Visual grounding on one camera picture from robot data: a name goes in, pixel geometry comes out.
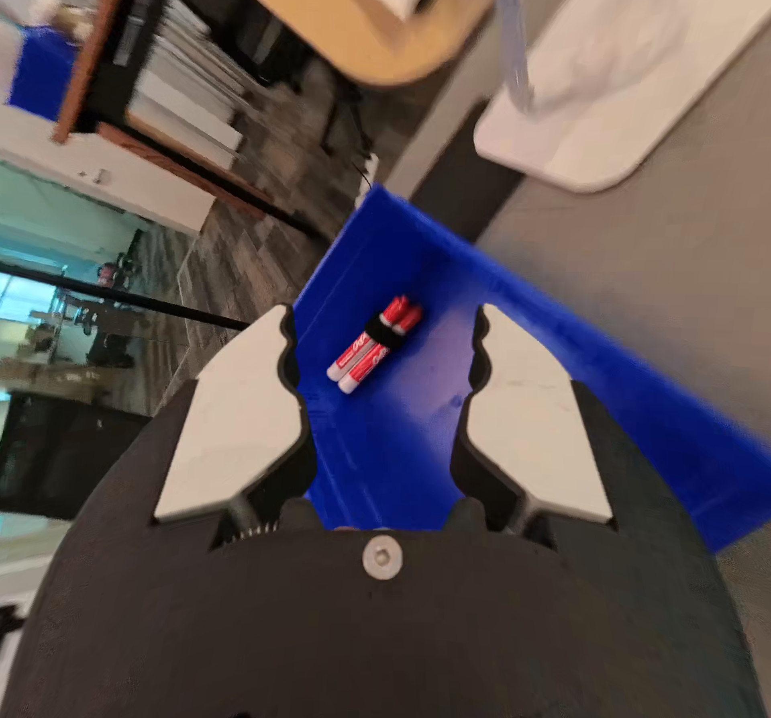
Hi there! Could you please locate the wooden desk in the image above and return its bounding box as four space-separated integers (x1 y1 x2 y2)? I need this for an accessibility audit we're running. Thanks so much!
196 0 534 89

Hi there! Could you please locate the red dry erase marker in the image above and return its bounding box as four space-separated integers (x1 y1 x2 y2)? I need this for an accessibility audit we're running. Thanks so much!
326 295 412 381

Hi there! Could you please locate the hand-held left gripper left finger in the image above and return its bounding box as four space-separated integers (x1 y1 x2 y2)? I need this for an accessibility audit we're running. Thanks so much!
152 303 318 535

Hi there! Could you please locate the black velcro strap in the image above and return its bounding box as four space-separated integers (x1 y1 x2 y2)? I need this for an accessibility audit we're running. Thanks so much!
363 311 410 351

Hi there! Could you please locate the blue plastic bin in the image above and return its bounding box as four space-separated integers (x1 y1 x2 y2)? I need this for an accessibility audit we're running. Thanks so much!
292 183 771 553

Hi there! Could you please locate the brown frame shelf rack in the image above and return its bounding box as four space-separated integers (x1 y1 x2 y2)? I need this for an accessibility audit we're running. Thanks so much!
51 0 314 243

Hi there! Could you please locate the bundled red markers pair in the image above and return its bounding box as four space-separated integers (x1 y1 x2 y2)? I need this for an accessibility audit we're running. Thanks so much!
337 305 424 395

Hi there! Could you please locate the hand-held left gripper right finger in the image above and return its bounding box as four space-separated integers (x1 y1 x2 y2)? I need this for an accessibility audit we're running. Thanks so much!
451 303 614 535

